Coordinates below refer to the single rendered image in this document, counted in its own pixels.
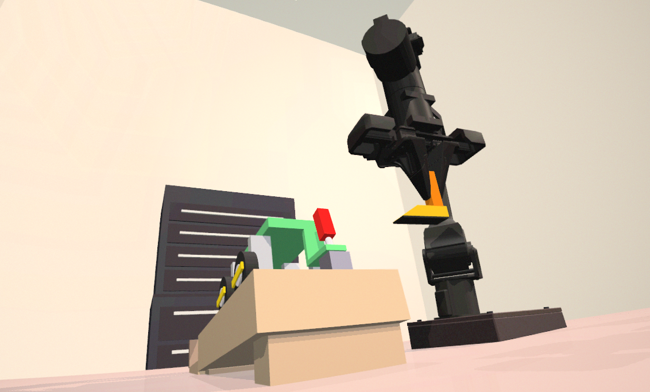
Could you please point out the tan wooden ramp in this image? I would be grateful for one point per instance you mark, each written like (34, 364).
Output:
(294, 325)

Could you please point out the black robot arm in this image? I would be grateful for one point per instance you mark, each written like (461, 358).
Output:
(392, 51)

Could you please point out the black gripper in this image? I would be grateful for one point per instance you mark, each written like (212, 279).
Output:
(410, 132)

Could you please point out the red-headed pin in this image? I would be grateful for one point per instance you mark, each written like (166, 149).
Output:
(324, 225)

